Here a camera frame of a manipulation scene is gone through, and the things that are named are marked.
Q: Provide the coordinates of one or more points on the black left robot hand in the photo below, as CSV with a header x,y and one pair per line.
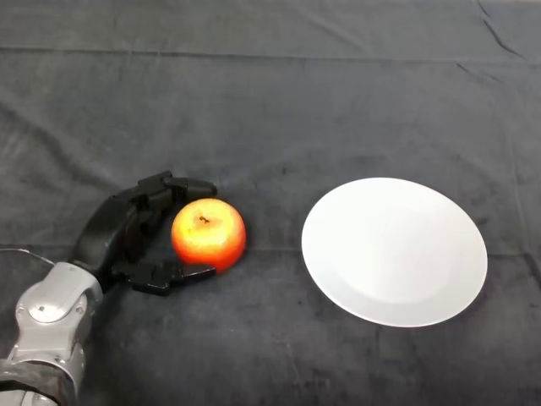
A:
x,y
110,228

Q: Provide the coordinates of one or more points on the red yellow apple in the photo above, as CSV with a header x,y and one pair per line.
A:
x,y
209,239

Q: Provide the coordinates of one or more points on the white round plate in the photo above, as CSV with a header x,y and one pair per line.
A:
x,y
393,254

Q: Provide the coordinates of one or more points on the black table cloth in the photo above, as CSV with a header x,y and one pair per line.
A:
x,y
296,105

